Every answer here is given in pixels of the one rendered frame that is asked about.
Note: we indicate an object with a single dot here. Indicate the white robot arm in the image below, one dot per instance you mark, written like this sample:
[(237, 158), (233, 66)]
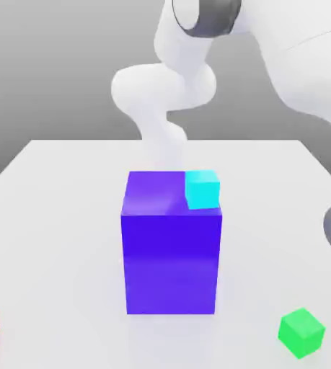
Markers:
[(179, 57)]

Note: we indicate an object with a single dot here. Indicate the small cyan cube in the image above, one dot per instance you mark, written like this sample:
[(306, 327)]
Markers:
[(202, 190)]

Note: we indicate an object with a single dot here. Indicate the small green cube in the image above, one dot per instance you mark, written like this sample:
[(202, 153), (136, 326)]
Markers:
[(300, 333)]

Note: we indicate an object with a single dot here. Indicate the large purple box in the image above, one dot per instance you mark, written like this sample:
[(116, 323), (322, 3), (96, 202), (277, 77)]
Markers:
[(171, 259)]

